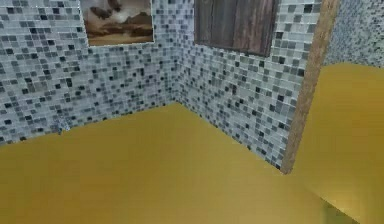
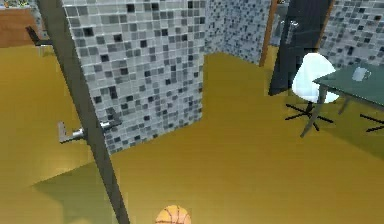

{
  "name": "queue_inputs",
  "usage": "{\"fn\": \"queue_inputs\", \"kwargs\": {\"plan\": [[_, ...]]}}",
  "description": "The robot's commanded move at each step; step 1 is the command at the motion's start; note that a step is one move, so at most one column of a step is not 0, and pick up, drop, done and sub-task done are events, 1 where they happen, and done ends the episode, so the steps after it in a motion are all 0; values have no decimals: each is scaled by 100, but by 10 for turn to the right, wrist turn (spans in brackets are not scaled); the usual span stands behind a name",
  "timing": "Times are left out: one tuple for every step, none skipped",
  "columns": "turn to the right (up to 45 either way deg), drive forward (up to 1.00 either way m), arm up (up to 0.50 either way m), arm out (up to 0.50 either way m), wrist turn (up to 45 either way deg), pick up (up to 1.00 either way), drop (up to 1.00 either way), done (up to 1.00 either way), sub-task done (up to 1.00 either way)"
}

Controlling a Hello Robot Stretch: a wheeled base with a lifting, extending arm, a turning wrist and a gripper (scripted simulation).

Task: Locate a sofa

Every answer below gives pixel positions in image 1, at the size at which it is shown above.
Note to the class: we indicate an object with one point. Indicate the dark wooden framed panel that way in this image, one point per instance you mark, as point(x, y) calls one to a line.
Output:
point(235, 23)

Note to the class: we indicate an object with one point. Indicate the brown landscape framed picture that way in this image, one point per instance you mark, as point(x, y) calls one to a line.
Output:
point(118, 23)

